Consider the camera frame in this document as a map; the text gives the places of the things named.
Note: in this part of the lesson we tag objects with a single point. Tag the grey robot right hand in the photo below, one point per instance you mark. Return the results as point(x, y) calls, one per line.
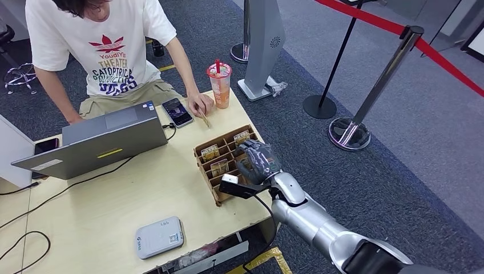
point(263, 162)

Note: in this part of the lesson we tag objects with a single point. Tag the brown cardboard card organizer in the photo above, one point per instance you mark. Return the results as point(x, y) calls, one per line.
point(211, 185)

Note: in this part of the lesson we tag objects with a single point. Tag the gold ID card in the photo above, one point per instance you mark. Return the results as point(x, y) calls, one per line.
point(204, 118)

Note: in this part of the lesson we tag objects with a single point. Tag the person's right forearm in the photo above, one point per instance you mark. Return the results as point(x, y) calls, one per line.
point(56, 94)

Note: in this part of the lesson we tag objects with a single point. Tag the person's left forearm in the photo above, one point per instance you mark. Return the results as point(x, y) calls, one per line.
point(185, 68)

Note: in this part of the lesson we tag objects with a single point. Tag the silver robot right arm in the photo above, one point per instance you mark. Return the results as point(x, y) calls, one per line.
point(314, 223)

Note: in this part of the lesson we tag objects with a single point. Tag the person's left hand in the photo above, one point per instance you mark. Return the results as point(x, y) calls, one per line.
point(200, 102)

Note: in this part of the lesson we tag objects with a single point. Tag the grey card reader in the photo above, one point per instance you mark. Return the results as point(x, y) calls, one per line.
point(159, 238)

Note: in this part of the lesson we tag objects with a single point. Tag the person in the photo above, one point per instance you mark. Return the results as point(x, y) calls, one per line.
point(75, 34)

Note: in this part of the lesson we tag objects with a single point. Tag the clear plastic bag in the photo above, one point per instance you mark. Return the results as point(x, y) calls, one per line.
point(277, 87)

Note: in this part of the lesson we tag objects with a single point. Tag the orange bubble tea cup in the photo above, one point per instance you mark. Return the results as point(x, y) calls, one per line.
point(220, 90)

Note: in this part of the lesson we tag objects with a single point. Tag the white bar under desk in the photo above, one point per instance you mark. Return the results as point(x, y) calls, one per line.
point(227, 255)

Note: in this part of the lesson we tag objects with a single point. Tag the black smartphone lit screen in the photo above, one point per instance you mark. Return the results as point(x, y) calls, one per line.
point(177, 112)

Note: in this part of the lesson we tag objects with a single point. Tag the red straw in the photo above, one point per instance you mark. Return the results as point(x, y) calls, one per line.
point(217, 66)

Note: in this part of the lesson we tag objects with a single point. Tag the chrome stanchion behind kiosk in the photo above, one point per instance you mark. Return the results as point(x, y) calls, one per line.
point(238, 53)

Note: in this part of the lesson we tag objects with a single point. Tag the grey kiosk stand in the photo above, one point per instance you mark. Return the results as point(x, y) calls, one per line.
point(264, 38)

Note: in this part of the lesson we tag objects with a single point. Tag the grey laptop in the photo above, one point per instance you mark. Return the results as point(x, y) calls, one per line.
point(113, 143)

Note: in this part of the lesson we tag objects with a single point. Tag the black wheeled stand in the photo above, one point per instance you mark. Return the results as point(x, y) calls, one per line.
point(157, 49)

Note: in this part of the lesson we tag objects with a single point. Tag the red barrier belt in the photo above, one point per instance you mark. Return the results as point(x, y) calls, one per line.
point(378, 21)

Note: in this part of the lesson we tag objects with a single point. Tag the black phone dark screen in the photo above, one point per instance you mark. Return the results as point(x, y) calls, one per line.
point(46, 145)

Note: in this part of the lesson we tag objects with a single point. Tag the black framed board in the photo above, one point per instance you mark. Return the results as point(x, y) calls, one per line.
point(478, 45)

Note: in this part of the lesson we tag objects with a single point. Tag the white cabinet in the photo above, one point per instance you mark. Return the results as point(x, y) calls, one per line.
point(13, 151)

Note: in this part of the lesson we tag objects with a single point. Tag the office chair chrome base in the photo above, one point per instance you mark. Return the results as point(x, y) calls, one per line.
point(19, 77)

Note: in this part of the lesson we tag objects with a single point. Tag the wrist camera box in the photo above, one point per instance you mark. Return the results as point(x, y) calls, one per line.
point(234, 187)

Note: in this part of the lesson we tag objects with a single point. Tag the black stanchion post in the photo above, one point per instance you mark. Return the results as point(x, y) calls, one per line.
point(318, 107)

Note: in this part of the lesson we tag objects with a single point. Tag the chrome stanchion post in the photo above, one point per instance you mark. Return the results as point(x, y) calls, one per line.
point(378, 87)

